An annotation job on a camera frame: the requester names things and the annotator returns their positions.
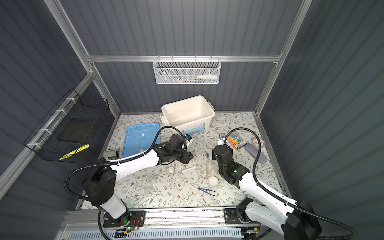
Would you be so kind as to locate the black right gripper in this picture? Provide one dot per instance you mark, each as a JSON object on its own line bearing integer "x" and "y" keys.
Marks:
{"x": 213, "y": 155}

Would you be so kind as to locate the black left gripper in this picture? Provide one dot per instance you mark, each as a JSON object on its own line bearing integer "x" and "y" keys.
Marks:
{"x": 187, "y": 157}

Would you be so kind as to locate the blue capped test tube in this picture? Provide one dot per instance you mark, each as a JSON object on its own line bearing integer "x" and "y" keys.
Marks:
{"x": 189, "y": 140}
{"x": 207, "y": 166}

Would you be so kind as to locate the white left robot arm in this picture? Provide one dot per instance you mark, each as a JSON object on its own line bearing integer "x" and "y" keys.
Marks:
{"x": 100, "y": 182}

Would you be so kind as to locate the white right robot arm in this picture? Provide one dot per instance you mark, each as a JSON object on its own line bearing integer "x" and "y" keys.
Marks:
{"x": 276, "y": 214}

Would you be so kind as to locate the small white porcelain dish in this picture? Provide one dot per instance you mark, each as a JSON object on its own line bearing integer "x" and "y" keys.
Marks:
{"x": 171, "y": 170}

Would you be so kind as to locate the white pestle rod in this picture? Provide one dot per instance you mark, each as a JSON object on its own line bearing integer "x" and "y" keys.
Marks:
{"x": 189, "y": 169}

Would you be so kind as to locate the highlighter marker pack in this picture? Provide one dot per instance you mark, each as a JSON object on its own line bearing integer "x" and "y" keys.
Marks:
{"x": 236, "y": 141}

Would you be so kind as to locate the blue tweezers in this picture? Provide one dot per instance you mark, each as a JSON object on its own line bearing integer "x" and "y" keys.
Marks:
{"x": 208, "y": 191}

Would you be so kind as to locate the white plastic storage box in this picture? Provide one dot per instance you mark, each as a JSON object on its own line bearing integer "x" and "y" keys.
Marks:
{"x": 190, "y": 116}

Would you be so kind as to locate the clear tape roll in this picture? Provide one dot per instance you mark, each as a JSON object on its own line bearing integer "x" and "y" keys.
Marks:
{"x": 258, "y": 143}

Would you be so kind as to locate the small glass beaker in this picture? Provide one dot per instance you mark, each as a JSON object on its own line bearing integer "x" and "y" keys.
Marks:
{"x": 151, "y": 179}

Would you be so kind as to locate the blue plastic box lid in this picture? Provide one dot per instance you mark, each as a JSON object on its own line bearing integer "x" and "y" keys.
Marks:
{"x": 139, "y": 138}

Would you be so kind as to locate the white wire wall basket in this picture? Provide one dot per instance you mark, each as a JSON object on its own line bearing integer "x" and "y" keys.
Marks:
{"x": 187, "y": 73}

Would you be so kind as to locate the black wire wall basket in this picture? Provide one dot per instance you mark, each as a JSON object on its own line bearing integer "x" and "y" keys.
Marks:
{"x": 70, "y": 130}

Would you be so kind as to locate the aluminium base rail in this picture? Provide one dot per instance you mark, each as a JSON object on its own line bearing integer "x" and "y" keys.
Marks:
{"x": 159, "y": 218}

